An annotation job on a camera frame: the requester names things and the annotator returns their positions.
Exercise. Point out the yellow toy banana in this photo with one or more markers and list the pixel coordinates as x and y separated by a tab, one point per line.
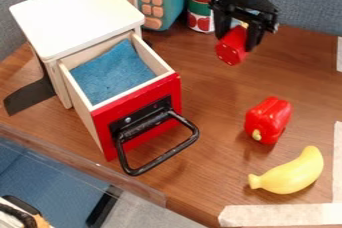
294	173

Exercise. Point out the white tape strip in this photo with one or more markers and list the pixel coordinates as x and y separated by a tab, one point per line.
339	53

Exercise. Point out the drawer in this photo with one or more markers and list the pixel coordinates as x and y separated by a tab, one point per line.
138	108

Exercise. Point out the red toy pepper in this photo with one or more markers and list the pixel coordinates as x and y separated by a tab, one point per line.
268	120

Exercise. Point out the red toy block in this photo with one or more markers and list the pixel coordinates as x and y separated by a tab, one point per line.
232	48

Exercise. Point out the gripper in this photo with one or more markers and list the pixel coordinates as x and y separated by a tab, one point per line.
249	8

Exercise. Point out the can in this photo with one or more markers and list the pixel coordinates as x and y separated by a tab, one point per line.
200	3

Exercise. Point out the blue cloth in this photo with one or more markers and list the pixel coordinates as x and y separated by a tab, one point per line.
111	73

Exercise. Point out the cabinet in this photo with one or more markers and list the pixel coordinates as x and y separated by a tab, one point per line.
75	15

